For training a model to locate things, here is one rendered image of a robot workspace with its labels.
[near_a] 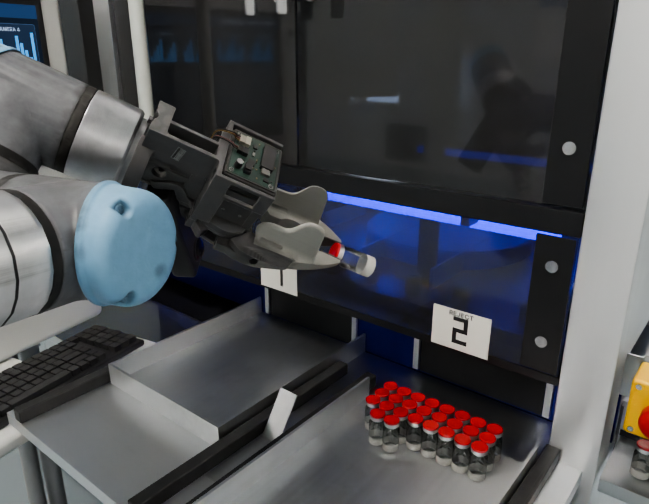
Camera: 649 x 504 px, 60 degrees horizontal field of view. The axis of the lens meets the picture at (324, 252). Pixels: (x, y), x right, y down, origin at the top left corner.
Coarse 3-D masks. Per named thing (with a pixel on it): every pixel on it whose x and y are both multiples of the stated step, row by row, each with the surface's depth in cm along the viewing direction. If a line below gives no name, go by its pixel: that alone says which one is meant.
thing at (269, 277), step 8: (264, 272) 100; (272, 272) 99; (288, 272) 96; (296, 272) 95; (264, 280) 100; (272, 280) 99; (288, 280) 97; (296, 280) 95; (280, 288) 98; (288, 288) 97; (296, 288) 96
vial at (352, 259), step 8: (344, 248) 56; (352, 248) 57; (344, 256) 56; (352, 256) 56; (360, 256) 57; (368, 256) 57; (344, 264) 56; (352, 264) 56; (360, 264) 57; (368, 264) 57; (360, 272) 57; (368, 272) 57
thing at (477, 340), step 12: (444, 312) 78; (456, 312) 77; (432, 324) 80; (444, 324) 79; (456, 324) 78; (468, 324) 77; (480, 324) 75; (432, 336) 81; (444, 336) 80; (456, 336) 78; (468, 336) 77; (480, 336) 76; (456, 348) 79; (468, 348) 78; (480, 348) 76
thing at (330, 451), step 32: (320, 416) 78; (352, 416) 82; (288, 448) 73; (320, 448) 76; (352, 448) 76; (224, 480) 65; (256, 480) 70; (288, 480) 70; (320, 480) 70; (352, 480) 70; (384, 480) 70; (416, 480) 70; (448, 480) 70; (512, 480) 65
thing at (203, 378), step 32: (224, 320) 108; (256, 320) 112; (160, 352) 97; (192, 352) 100; (224, 352) 100; (256, 352) 100; (288, 352) 100; (320, 352) 100; (352, 352) 97; (128, 384) 87; (160, 384) 90; (192, 384) 90; (224, 384) 90; (256, 384) 90; (288, 384) 85; (192, 416) 78; (224, 416) 82
